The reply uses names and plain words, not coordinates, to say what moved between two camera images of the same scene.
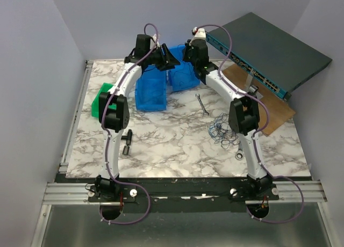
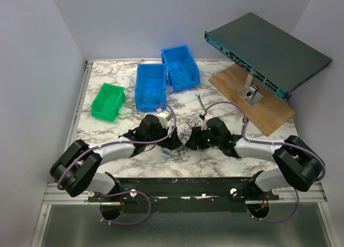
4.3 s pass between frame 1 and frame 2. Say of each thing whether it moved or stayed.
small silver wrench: stayed
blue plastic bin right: stayed
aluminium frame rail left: stayed
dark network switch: stayed
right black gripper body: moved
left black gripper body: moved
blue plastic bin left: stayed
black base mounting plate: stayed
